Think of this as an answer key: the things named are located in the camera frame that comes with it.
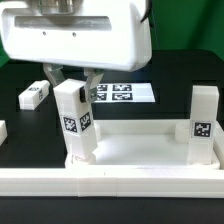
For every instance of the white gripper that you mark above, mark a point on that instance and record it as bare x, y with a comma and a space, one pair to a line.
105, 34

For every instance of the white desk tabletop tray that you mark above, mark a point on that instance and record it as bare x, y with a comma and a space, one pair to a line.
145, 144

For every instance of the white block at left edge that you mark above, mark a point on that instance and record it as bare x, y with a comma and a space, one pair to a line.
3, 131

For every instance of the white marker base plate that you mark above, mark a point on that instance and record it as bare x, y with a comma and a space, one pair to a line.
125, 92

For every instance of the white L-shaped fence wall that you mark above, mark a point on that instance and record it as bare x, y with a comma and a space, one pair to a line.
117, 181

